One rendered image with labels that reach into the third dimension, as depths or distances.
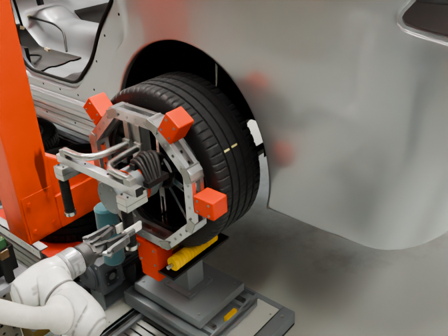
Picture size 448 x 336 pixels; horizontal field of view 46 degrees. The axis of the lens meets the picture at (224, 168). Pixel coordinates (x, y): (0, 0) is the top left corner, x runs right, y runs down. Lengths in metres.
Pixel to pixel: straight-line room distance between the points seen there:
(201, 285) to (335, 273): 0.78
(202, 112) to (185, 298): 0.90
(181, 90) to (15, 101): 0.62
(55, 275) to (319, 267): 1.65
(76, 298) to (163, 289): 0.97
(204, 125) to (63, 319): 0.77
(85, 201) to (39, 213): 0.23
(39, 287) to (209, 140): 0.70
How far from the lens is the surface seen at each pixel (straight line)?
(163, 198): 2.12
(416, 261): 3.02
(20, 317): 1.43
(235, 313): 2.37
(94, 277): 2.38
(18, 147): 2.16
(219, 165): 1.79
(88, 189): 2.42
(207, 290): 2.40
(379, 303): 2.72
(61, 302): 1.49
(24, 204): 2.25
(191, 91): 1.89
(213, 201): 1.75
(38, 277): 1.57
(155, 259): 2.13
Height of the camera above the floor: 1.82
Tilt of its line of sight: 29 degrees down
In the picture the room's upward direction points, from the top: 3 degrees counter-clockwise
